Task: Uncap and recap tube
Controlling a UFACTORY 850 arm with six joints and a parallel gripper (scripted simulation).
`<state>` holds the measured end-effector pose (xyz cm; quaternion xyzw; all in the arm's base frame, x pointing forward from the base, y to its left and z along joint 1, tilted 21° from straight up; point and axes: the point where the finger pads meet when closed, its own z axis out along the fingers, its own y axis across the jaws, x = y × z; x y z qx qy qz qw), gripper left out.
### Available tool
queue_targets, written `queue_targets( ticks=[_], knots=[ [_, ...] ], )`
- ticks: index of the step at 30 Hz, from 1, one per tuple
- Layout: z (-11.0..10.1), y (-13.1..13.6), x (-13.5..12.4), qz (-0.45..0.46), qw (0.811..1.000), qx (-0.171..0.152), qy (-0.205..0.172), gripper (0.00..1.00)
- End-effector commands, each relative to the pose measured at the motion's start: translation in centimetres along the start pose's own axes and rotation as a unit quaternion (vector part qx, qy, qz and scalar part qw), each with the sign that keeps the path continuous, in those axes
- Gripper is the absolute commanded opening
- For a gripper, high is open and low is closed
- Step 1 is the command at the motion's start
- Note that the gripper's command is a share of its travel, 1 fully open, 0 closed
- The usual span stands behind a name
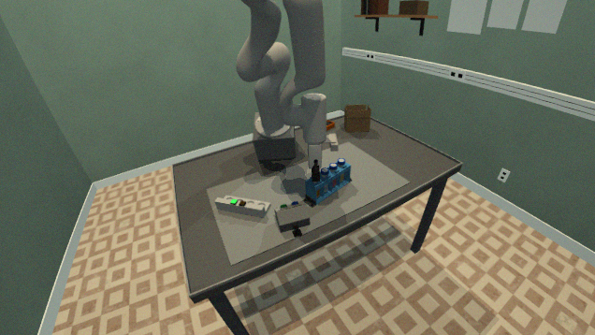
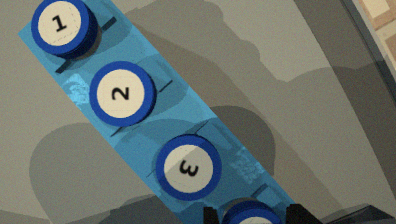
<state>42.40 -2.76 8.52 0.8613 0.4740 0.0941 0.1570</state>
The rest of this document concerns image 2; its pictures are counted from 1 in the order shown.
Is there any grey control box with green and blue buttons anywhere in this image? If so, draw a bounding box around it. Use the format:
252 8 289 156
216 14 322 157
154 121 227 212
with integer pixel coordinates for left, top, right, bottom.
326 205 396 224

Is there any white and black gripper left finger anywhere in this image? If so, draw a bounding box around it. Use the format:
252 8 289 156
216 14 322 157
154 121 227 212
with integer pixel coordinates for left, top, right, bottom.
203 207 220 224

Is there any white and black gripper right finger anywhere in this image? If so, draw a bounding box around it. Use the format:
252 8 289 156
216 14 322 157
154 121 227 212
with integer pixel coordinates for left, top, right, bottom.
286 204 323 224

